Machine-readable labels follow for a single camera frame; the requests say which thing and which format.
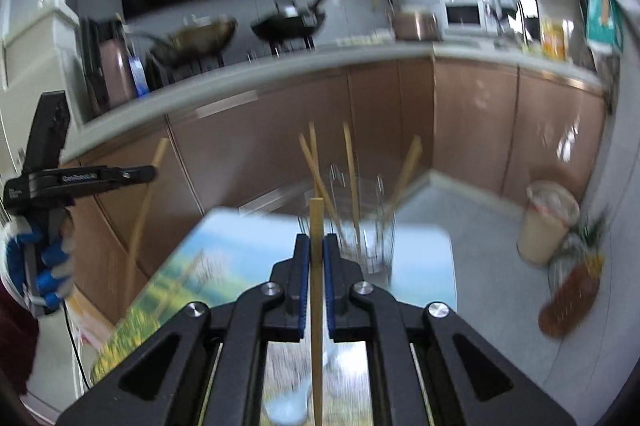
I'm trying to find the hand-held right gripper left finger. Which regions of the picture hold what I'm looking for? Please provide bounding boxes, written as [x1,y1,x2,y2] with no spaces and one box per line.
[57,233,313,426]

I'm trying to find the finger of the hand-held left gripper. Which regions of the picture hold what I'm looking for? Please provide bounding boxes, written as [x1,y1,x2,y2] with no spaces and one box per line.
[60,165,159,197]

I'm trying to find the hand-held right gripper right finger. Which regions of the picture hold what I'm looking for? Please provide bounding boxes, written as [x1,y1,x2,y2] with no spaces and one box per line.
[322,233,576,426]

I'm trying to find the metal wire utensil holder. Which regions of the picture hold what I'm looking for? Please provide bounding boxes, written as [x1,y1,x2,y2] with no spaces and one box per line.
[297,166,398,274]

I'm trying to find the bunch of wooden chopsticks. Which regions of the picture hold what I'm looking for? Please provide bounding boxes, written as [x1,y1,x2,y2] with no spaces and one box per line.
[298,122,423,231]

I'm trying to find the light blue plastic spoon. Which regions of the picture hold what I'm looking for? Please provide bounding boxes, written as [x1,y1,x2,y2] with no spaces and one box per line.
[262,341,341,424]

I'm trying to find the person's left forearm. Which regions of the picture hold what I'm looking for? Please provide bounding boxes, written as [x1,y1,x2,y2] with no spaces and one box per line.
[0,291,41,399]

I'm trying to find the person's left hand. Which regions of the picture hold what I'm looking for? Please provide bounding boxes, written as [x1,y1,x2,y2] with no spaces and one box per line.
[0,213,77,317]

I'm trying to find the rose gold electric kettle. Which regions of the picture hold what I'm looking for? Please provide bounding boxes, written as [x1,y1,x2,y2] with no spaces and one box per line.
[80,18,136,117]

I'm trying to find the blue white carton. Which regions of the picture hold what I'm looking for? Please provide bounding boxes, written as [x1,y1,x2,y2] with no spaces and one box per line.
[129,53,150,99]

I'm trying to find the white kitchen appliance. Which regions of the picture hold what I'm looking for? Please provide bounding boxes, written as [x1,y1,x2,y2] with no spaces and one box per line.
[0,0,83,167]

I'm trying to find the brown base cabinets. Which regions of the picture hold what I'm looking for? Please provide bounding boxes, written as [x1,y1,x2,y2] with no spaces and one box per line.
[0,43,608,327]

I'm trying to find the brass wok with lid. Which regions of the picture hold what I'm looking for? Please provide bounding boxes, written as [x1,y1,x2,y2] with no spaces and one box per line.
[127,16,238,66]

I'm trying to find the beige trash bin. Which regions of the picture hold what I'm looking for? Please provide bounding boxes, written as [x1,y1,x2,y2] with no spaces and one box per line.
[516,180,581,265]

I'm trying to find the gas stove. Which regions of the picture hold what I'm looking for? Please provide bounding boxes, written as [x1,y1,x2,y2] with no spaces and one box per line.
[145,34,321,76]

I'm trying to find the black wok with lid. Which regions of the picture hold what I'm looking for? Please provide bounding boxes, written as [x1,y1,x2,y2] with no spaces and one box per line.
[250,0,341,49]

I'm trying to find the amber cooking oil bottle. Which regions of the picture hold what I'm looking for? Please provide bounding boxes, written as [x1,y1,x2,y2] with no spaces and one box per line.
[539,256,603,337]

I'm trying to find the green scallions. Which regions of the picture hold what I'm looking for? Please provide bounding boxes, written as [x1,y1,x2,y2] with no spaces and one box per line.
[570,216,608,257]

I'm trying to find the brown rice cooker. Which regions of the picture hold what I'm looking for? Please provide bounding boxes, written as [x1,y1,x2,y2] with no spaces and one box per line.
[392,8,441,42]

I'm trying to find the white microwave oven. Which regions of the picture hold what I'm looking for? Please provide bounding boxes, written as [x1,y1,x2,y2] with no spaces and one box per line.
[445,0,488,31]

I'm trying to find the grey blue cloth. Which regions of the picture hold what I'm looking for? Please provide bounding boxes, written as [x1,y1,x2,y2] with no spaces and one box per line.
[487,0,518,19]

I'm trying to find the yellow bottle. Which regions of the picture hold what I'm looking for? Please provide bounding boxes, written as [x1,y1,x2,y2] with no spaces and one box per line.
[540,16,573,61]

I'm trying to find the green tissue pack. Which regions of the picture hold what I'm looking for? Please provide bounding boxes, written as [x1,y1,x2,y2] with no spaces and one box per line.
[585,0,626,54]

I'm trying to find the black cable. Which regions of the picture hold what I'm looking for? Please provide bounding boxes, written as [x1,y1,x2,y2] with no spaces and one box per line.
[62,301,93,392]

